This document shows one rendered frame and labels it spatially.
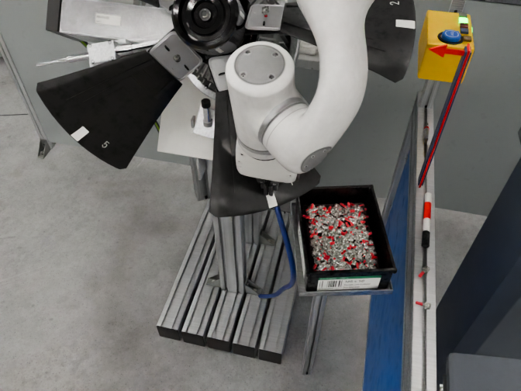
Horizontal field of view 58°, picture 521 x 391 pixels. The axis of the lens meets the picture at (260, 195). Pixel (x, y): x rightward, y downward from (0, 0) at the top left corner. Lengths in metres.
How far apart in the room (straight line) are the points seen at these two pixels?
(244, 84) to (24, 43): 1.73
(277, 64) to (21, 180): 2.03
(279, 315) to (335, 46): 1.31
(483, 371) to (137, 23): 0.91
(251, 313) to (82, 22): 1.09
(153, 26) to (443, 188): 1.43
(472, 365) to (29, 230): 2.03
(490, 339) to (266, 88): 0.99
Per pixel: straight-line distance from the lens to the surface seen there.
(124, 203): 2.23
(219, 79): 0.88
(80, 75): 0.95
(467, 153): 1.98
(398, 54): 0.85
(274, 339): 1.69
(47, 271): 2.10
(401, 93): 1.80
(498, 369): 0.45
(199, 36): 0.87
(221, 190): 0.85
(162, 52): 0.93
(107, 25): 1.12
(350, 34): 0.56
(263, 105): 0.58
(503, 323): 1.31
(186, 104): 1.15
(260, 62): 0.59
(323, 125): 0.55
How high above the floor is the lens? 1.61
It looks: 48 degrees down
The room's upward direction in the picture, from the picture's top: straight up
